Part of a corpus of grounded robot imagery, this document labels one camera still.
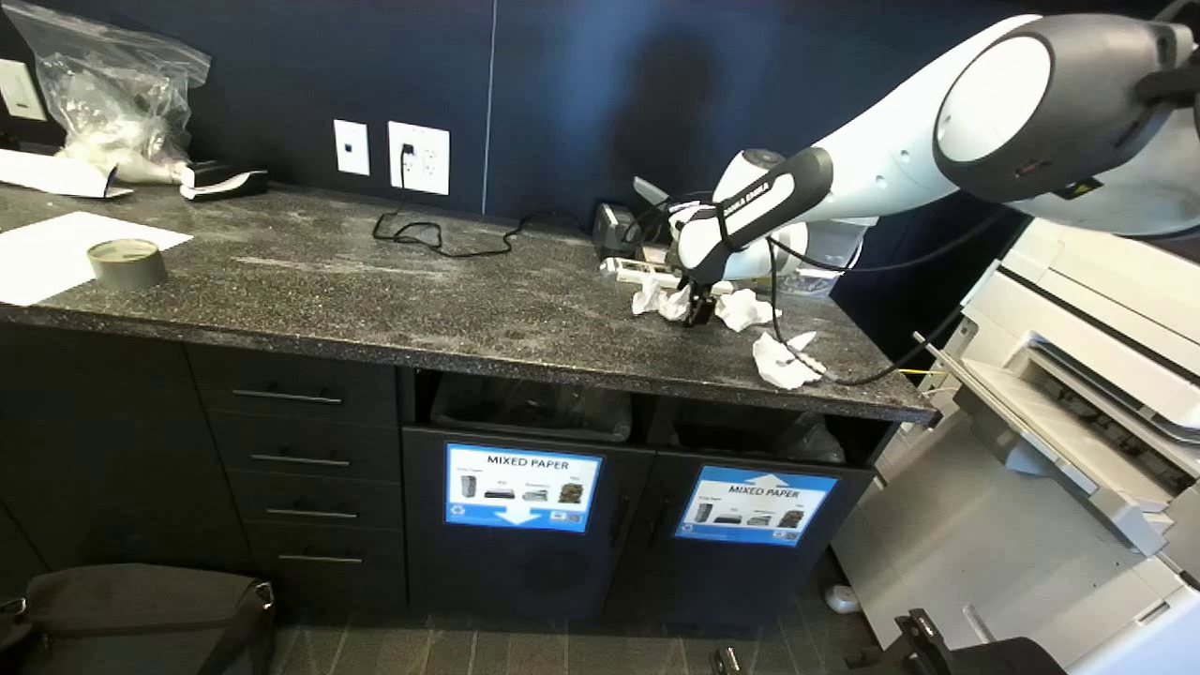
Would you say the roll of tape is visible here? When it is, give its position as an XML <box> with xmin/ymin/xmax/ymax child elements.
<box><xmin>87</xmin><ymin>242</ymin><xmax>163</xmax><ymax>270</ymax></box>

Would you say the clear plastic bag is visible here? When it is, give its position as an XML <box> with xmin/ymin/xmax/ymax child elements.
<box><xmin>3</xmin><ymin>0</ymin><xmax>208</xmax><ymax>185</ymax></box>

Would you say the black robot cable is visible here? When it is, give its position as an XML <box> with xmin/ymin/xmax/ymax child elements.
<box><xmin>759</xmin><ymin>204</ymin><xmax>1027</xmax><ymax>389</ymax></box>

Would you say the right blue mixed paper sign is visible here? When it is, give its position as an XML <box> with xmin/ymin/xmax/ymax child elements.
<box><xmin>673</xmin><ymin>467</ymin><xmax>834</xmax><ymax>547</ymax></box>

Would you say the grey office printer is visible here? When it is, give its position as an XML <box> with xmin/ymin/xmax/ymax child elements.
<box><xmin>834</xmin><ymin>220</ymin><xmax>1200</xmax><ymax>675</ymax></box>

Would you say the black drawer cabinet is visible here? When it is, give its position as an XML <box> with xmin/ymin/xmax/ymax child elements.
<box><xmin>0</xmin><ymin>327</ymin><xmax>403</xmax><ymax>610</ymax></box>

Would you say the black rubbish bin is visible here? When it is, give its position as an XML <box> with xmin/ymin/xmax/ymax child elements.
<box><xmin>653</xmin><ymin>400</ymin><xmax>843</xmax><ymax>467</ymax></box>
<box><xmin>431</xmin><ymin>374</ymin><xmax>634</xmax><ymax>443</ymax></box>

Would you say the black bag on floor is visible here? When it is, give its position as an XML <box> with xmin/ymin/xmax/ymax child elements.
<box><xmin>0</xmin><ymin>564</ymin><xmax>276</xmax><ymax>675</ymax></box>

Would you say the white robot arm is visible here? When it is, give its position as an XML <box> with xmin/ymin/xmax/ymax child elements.
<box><xmin>671</xmin><ymin>13</ymin><xmax>1200</xmax><ymax>299</ymax></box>

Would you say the white tissue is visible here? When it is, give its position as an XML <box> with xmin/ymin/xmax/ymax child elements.
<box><xmin>751</xmin><ymin>333</ymin><xmax>826</xmax><ymax>389</ymax></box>
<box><xmin>631</xmin><ymin>283</ymin><xmax>773</xmax><ymax>333</ymax></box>

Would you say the white double wall socket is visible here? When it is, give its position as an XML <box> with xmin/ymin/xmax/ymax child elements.
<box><xmin>384</xmin><ymin>119</ymin><xmax>451</xmax><ymax>194</ymax></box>

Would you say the right black rubbish bin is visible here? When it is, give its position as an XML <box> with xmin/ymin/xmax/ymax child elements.
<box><xmin>653</xmin><ymin>400</ymin><xmax>843</xmax><ymax>467</ymax></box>

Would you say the white paper sheet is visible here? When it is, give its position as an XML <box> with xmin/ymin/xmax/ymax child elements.
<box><xmin>0</xmin><ymin>212</ymin><xmax>187</xmax><ymax>307</ymax></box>

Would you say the left blue recycling sign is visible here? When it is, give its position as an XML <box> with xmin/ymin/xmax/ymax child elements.
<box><xmin>444</xmin><ymin>443</ymin><xmax>599</xmax><ymax>535</ymax></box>

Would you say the white single wall socket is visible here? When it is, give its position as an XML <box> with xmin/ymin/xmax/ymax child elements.
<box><xmin>332</xmin><ymin>119</ymin><xmax>372</xmax><ymax>178</ymax></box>

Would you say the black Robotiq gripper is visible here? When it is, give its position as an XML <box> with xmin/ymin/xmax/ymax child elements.
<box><xmin>679</xmin><ymin>263</ymin><xmax>723</xmax><ymax>303</ymax></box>

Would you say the left black rubbish bin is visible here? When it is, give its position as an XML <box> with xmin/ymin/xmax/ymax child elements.
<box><xmin>431</xmin><ymin>374</ymin><xmax>634</xmax><ymax>443</ymax></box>

